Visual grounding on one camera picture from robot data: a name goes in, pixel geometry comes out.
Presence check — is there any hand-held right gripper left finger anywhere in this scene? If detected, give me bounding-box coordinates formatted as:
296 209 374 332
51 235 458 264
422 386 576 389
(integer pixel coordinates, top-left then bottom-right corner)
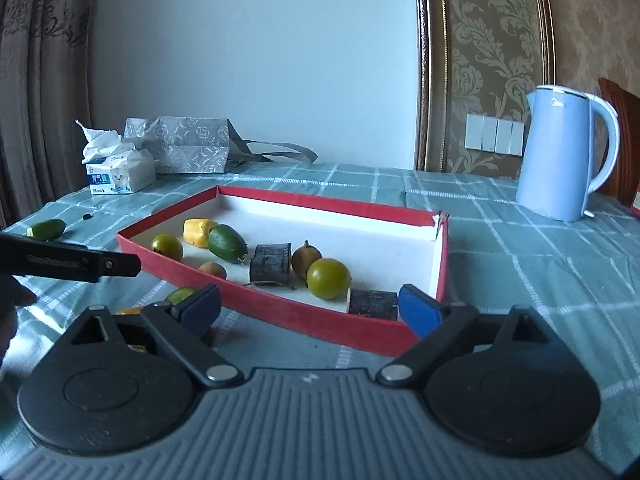
70 283 242 388

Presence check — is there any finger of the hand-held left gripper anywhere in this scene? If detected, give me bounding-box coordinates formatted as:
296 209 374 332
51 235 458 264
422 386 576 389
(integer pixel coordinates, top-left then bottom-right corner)
0 280 37 376
0 232 142 284

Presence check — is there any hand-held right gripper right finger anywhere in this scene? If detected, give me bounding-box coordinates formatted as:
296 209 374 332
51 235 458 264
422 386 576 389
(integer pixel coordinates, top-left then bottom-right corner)
377 283 566 388

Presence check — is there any dark block piece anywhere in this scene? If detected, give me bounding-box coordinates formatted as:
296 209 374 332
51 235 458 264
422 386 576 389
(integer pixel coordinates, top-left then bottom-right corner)
348 289 401 322
249 243 293 286

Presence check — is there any small green round fruit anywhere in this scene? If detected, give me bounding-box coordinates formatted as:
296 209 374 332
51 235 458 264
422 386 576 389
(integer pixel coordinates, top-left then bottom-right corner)
151 233 185 262

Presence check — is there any green oval fruit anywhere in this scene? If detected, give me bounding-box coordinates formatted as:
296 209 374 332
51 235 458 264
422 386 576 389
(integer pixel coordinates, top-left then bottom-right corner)
207 224 249 264

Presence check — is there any large green round fruit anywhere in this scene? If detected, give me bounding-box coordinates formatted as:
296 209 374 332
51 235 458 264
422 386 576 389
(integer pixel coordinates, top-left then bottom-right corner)
306 258 352 301

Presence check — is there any red shallow box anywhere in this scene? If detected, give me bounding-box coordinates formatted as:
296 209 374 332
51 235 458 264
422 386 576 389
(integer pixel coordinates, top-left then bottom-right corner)
116 185 452 358

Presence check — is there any brown round fruit pointed tip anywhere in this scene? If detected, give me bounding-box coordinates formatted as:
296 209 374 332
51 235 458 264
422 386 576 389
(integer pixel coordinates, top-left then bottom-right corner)
291 240 324 282

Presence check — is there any green cucumber piece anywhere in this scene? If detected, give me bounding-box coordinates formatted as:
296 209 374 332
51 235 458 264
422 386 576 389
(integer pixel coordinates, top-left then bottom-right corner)
27 218 67 240

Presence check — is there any yellow fruit piece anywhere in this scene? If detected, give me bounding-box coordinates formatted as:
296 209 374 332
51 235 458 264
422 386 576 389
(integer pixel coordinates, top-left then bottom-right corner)
116 307 151 353

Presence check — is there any yellow corn piece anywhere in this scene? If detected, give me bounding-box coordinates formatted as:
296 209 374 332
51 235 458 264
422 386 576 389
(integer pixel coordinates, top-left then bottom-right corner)
182 218 220 250

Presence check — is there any white tissue pack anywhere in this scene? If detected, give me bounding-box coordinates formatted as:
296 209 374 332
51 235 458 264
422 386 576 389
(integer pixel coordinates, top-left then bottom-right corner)
75 119 157 196

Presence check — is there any teal checked tablecloth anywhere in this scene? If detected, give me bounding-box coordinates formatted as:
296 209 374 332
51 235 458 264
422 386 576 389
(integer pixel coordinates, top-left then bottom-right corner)
0 161 640 480

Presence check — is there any grey patterned gift bag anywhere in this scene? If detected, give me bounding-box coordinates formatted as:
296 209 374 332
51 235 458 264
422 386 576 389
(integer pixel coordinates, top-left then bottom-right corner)
123 116 319 175

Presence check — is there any brown curtain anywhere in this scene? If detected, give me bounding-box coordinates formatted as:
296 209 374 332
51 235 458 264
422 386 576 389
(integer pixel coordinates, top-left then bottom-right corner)
0 0 103 228

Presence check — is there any light blue electric kettle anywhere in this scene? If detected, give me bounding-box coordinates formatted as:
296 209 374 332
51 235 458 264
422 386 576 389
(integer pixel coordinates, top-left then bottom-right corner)
515 84 621 222

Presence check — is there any brown wooden chair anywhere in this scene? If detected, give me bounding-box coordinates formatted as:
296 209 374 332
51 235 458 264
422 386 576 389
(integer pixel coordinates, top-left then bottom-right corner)
597 77 640 211

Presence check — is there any white wall switch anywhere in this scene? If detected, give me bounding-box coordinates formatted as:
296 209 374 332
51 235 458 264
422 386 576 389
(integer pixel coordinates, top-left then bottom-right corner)
465 113 526 155

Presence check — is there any gold wall trim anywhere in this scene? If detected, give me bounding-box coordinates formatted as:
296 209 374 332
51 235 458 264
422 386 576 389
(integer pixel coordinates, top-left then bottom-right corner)
412 0 557 173

